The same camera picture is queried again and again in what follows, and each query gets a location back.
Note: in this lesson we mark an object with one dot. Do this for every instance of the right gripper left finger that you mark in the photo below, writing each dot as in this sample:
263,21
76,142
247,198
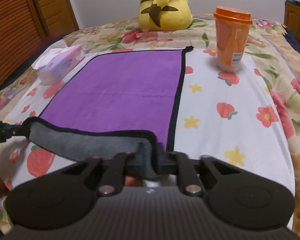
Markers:
129,158

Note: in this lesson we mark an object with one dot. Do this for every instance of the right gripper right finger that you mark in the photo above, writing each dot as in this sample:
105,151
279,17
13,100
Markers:
183,168

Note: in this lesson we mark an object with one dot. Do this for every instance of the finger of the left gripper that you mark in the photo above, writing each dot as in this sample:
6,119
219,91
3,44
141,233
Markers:
16,131

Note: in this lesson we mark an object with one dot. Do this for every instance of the purple and grey towel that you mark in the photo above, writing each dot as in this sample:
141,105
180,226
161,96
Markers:
116,103

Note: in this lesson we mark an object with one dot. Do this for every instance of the wooden room door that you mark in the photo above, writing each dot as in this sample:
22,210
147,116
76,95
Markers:
56,16

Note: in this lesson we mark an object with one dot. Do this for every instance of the purple tissue box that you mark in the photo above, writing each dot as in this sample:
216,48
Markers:
55,63

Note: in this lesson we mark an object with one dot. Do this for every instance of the white fruit print cloth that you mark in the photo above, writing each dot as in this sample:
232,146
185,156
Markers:
230,116

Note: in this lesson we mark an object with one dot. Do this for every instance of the brown slatted wardrobe door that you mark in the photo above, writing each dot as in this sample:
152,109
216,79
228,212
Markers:
21,33

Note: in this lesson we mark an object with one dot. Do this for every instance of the orange lidded cup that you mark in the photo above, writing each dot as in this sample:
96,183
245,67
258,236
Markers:
232,30

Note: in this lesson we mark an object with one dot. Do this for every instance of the yellow Pikachu plush toy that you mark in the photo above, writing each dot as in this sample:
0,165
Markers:
164,15

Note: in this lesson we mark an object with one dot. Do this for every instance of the dark blue bed sheet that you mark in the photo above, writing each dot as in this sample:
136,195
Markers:
292,39

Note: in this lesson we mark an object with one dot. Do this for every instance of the wooden sideboard cabinet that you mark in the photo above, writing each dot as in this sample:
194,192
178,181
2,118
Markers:
292,18

